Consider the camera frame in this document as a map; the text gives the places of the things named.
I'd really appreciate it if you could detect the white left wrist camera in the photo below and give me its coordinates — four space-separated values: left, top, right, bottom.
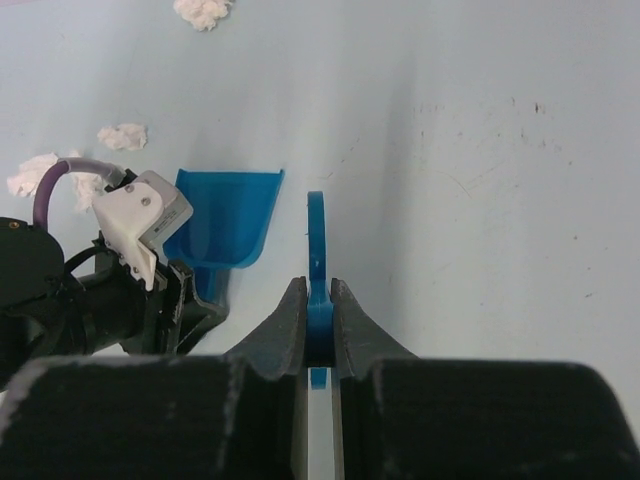
92 170 193 291

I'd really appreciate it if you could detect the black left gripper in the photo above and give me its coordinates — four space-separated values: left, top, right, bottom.
1 217 228 384

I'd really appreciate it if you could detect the white paper scrap elongated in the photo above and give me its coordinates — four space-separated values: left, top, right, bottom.
70 171 106 213

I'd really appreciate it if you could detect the blue plastic dustpan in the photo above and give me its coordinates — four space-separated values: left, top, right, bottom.
164 169 285 303

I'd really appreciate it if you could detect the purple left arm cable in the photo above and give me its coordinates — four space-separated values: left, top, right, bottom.
32 157 126 231

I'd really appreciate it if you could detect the blue plastic hand brush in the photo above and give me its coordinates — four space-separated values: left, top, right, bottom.
306 191 334 390

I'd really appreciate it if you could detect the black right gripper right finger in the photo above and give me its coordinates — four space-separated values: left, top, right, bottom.
330 278 417 379

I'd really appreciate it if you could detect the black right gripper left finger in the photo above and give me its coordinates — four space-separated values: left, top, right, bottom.
224 277 307 381

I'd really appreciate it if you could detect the white paper scrap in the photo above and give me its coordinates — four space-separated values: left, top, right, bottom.
173 0 234 32
6 153 59 197
97 123 148 151

